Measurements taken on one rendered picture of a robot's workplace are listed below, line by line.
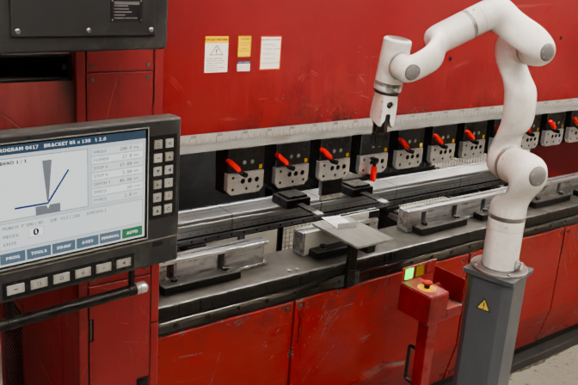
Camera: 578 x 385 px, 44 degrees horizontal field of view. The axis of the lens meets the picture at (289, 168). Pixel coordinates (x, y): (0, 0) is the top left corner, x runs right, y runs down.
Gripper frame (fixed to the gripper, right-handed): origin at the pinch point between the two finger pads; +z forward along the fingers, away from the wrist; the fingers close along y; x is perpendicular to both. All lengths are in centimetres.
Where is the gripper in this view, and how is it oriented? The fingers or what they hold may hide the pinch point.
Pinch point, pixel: (376, 138)
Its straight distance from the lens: 223.6
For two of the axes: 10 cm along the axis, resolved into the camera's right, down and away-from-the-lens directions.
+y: -2.2, -3.9, 8.9
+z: -1.6, 9.2, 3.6
